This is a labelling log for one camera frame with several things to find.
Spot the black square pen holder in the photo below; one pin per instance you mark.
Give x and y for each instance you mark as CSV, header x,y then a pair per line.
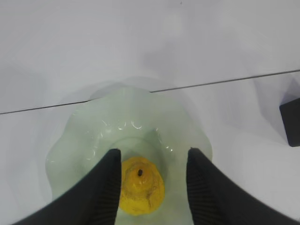
x,y
290,113

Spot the green wavy glass plate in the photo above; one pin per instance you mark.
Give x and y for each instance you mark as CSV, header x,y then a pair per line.
x,y
138,123

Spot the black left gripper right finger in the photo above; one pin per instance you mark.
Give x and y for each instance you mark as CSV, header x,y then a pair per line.
x,y
215,200

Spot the yellow pear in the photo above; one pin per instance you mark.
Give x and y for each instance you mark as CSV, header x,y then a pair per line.
x,y
142,187

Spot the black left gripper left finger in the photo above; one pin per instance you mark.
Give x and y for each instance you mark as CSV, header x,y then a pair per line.
x,y
94,200

